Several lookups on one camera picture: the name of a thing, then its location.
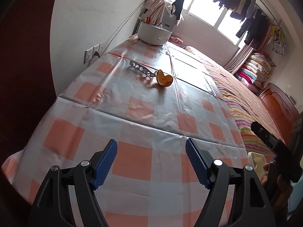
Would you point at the row of hanging clothes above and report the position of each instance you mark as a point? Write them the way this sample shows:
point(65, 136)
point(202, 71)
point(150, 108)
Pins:
point(246, 9)

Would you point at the cream plastic waste bin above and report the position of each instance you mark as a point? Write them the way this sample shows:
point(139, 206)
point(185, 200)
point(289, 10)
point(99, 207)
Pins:
point(256, 162)

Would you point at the grey air cooler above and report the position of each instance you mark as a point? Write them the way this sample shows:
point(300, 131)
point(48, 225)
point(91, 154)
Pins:
point(171, 20)

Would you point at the stack of folded blankets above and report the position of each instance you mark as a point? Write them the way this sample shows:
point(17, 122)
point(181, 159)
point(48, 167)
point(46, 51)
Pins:
point(254, 73)

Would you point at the black hanging garment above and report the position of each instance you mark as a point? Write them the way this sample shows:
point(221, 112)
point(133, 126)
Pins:
point(180, 4)

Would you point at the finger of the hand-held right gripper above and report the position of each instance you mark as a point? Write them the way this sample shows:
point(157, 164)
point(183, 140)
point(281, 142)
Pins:
point(262, 133)

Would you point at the window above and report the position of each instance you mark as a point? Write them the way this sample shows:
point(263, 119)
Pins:
point(208, 11)

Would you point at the bed with striped cover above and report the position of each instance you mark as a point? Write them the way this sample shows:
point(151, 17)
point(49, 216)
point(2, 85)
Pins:
point(236, 99)

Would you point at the white utensil holder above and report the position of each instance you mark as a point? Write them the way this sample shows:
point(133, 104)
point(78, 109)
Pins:
point(153, 34)

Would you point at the silver blister pack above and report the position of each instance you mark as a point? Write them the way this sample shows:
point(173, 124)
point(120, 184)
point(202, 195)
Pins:
point(142, 69)

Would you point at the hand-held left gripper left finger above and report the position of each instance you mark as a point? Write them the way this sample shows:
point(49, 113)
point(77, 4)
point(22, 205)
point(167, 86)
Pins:
point(104, 165)

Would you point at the striped curtain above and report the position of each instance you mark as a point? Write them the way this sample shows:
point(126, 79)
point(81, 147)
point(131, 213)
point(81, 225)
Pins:
point(238, 59)
point(155, 2)

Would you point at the pink cloth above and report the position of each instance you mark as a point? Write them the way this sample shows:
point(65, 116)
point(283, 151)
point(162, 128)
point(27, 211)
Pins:
point(176, 40)

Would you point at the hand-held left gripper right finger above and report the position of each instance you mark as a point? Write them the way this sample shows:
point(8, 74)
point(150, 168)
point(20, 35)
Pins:
point(197, 163)

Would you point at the wall socket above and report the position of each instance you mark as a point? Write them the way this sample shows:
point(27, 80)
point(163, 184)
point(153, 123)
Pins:
point(92, 53)

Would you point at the person's right hand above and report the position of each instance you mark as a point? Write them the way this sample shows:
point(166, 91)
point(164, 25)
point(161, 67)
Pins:
point(284, 191)

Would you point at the wooden bed headboard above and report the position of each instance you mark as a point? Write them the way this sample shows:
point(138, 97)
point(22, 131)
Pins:
point(279, 108)

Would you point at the orange peel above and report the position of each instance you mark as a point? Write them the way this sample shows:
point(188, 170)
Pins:
point(163, 79)

